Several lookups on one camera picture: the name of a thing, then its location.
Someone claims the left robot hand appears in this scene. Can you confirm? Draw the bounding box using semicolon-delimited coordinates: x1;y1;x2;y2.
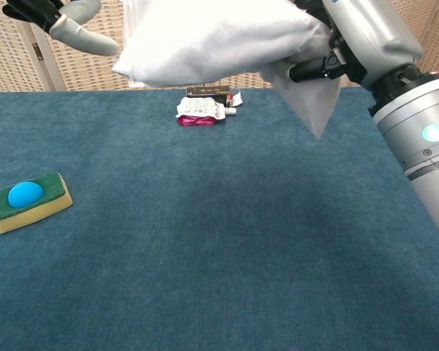
1;0;121;57

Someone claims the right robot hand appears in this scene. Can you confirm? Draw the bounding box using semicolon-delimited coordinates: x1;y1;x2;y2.
288;0;424;88

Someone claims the transparent plastic zip bag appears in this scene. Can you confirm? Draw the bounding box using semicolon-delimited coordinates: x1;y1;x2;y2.
123;0;343;140

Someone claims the white towel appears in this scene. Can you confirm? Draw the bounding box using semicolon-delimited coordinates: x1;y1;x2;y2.
111;0;333;89

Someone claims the woven folding screen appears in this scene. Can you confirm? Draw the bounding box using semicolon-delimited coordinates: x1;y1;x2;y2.
0;0;439;93

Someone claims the black rectangular box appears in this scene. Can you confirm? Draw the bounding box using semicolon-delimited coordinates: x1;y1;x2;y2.
187;86;230;105

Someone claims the white pink spout pouch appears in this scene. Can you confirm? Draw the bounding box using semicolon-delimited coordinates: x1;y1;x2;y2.
175;97;238;128

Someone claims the yellow green scouring sponge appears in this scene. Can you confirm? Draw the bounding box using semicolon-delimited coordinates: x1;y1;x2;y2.
0;171;74;235

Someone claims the blue ball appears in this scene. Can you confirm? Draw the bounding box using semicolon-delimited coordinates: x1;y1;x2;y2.
7;181;45;210

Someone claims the teal table cover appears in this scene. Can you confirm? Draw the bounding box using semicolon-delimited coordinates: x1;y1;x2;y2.
0;86;439;351

